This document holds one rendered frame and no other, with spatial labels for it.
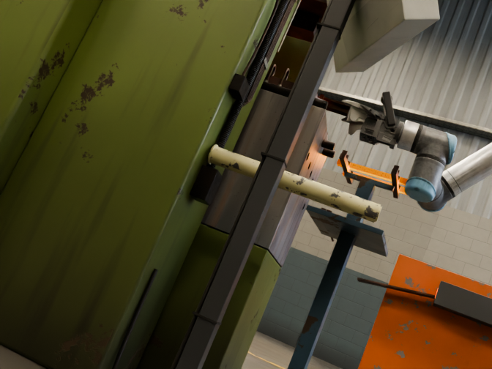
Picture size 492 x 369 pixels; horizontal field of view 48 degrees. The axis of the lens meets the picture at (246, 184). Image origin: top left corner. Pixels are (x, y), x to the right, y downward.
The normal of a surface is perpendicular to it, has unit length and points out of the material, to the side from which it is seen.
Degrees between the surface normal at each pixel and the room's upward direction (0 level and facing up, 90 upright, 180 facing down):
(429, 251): 90
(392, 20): 120
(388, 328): 90
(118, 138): 90
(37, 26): 90
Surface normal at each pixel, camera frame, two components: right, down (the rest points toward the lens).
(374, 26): -0.97, 0.08
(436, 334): -0.28, -0.32
